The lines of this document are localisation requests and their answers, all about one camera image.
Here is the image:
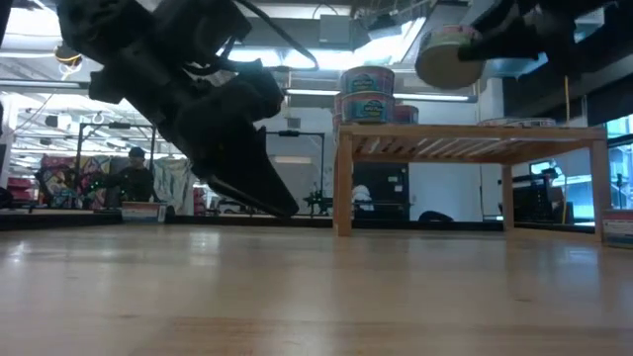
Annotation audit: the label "black rounded bag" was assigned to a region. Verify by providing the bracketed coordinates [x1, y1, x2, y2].
[417, 210, 454, 223]

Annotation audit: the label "person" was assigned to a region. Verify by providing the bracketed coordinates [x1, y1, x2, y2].
[101, 146, 155, 204]

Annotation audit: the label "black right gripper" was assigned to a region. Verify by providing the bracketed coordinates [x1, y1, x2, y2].
[457, 0, 599, 61]

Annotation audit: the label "long ceiling light tube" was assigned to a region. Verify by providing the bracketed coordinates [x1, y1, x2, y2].
[0, 80, 91, 95]
[284, 88, 477, 104]

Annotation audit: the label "white hanging cloth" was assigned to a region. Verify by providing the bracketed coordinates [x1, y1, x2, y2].
[152, 157, 199, 215]

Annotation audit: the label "pink storage bins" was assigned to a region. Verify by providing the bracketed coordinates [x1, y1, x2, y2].
[5, 176, 36, 202]

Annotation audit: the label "black hanging camera yellow cable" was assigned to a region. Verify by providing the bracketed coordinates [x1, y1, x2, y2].
[53, 43, 84, 70]

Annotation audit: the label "black desk equipment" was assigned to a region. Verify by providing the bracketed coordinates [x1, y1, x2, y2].
[511, 166, 576, 224]

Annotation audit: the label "wooden slatted shelf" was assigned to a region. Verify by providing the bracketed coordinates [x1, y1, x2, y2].
[333, 123, 614, 243]

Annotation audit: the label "bright window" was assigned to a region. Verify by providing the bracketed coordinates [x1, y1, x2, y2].
[605, 114, 633, 212]

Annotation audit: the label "black metal stand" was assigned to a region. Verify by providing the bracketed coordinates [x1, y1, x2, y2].
[73, 122, 158, 207]

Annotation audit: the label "black cabinet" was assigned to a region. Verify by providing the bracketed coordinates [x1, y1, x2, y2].
[352, 161, 410, 222]

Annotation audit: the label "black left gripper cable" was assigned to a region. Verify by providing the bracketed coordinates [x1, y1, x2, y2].
[231, 0, 320, 71]

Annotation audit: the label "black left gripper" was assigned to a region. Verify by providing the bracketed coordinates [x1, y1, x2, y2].
[172, 61, 301, 220]

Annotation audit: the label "colourful patterned cloth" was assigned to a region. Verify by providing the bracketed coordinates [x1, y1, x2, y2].
[39, 154, 113, 209]

